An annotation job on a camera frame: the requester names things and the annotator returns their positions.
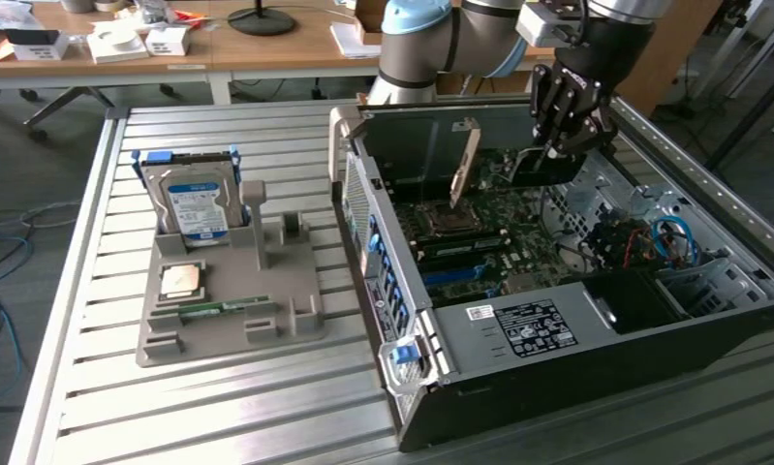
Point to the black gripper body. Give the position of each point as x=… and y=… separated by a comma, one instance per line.
x=609, y=53

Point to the graphics card with metal bracket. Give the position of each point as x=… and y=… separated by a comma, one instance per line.
x=467, y=160

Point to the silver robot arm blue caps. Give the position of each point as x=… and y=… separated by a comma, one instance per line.
x=419, y=48

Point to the wooden cabinet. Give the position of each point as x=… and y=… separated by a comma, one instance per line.
x=677, y=53

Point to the green motherboard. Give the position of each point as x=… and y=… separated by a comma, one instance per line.
x=522, y=232

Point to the CPU socket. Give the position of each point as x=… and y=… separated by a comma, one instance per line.
x=445, y=223

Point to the black RAM module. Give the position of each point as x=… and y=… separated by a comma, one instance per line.
x=463, y=252
x=458, y=240

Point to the white paper booklet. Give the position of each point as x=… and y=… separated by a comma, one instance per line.
x=354, y=41

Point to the metal disk bay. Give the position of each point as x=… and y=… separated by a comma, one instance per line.
x=709, y=286

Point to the blue expansion slot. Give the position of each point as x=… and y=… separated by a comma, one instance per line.
x=454, y=278

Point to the grey power supply unit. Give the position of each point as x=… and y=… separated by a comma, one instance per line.
x=529, y=324

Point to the wooden desk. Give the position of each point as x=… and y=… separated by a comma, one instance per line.
x=263, y=51

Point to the black round lamp base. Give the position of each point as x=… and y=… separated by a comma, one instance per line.
x=260, y=21

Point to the black open PC case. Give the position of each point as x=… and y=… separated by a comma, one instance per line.
x=586, y=378

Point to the blue case latch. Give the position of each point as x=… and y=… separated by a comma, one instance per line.
x=406, y=353

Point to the hard disk in blue caddy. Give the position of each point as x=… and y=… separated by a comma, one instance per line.
x=192, y=203

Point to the small white carton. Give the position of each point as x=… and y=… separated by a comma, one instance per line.
x=167, y=41

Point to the grey parts rack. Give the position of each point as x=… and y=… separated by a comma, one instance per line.
x=231, y=290

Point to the green RAM stick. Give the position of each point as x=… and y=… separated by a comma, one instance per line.
x=231, y=306

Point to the white box with tape roll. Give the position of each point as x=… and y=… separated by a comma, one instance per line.
x=118, y=43

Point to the copper-topped CPU chip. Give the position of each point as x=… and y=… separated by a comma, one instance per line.
x=179, y=282

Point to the black and white box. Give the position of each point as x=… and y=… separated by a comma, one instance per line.
x=37, y=46

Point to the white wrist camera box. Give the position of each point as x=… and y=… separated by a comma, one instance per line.
x=542, y=21

